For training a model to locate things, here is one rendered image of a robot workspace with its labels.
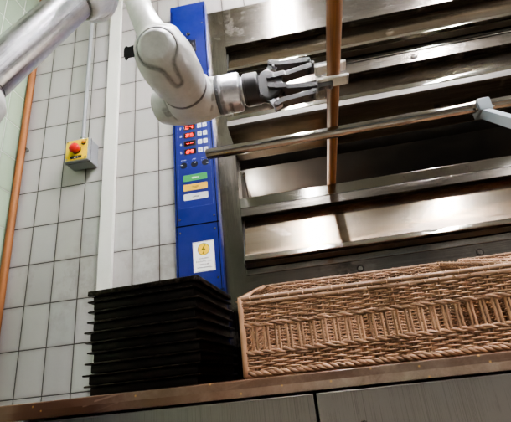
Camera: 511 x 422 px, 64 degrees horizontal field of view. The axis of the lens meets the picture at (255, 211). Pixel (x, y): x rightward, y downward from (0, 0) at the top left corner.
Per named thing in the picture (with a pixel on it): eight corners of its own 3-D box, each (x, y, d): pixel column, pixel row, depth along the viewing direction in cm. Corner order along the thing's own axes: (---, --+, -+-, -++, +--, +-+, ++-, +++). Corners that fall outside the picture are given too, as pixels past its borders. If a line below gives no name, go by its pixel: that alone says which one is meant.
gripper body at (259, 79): (244, 86, 99) (282, 79, 98) (247, 115, 96) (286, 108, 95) (238, 65, 92) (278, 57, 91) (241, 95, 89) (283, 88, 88)
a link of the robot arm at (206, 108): (226, 126, 99) (213, 104, 86) (164, 136, 101) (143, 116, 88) (220, 84, 101) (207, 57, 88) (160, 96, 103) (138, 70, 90)
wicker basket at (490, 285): (269, 378, 120) (260, 285, 131) (468, 357, 114) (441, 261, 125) (239, 380, 75) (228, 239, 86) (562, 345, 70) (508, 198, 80)
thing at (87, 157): (74, 172, 162) (75, 150, 166) (97, 167, 161) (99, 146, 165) (63, 162, 155) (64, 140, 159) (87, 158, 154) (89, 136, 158)
